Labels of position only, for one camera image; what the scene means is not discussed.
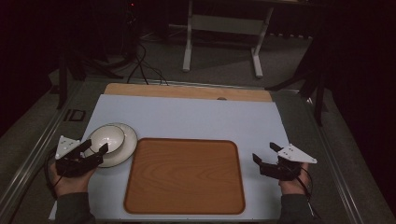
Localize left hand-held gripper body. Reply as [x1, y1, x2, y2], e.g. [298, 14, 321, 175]
[54, 134, 105, 179]

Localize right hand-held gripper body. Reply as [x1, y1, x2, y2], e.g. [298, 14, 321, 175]
[259, 143, 318, 182]

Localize white bowl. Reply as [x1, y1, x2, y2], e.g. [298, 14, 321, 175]
[88, 124, 126, 155]

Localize person's right hand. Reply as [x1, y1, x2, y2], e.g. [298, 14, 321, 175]
[277, 162, 311, 196]

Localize person's left hand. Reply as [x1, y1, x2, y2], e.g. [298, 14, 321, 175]
[49, 161, 97, 198]

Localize white plate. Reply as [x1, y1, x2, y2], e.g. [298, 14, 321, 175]
[83, 122, 138, 169]

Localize black metal stand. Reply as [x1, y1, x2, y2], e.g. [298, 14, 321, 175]
[56, 50, 124, 110]
[264, 40, 329, 127]

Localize wooden tray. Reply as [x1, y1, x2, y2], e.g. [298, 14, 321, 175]
[123, 137, 247, 216]

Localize white table mat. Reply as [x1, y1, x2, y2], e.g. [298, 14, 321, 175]
[48, 93, 290, 222]

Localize black equipment tower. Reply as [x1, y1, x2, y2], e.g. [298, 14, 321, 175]
[120, 0, 142, 61]

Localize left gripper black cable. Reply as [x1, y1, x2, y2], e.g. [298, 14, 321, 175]
[44, 148, 64, 201]

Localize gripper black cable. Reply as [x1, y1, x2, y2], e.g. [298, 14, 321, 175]
[44, 148, 64, 201]
[289, 166, 321, 219]

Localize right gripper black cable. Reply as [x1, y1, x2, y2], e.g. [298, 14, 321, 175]
[289, 166, 321, 219]

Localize metal floor rail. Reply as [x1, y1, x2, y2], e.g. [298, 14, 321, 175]
[0, 81, 84, 216]
[304, 96, 363, 224]

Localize black floor cables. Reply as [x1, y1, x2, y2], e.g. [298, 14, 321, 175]
[125, 40, 170, 87]

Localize white metal table frame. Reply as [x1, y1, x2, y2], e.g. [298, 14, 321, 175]
[182, 0, 275, 79]

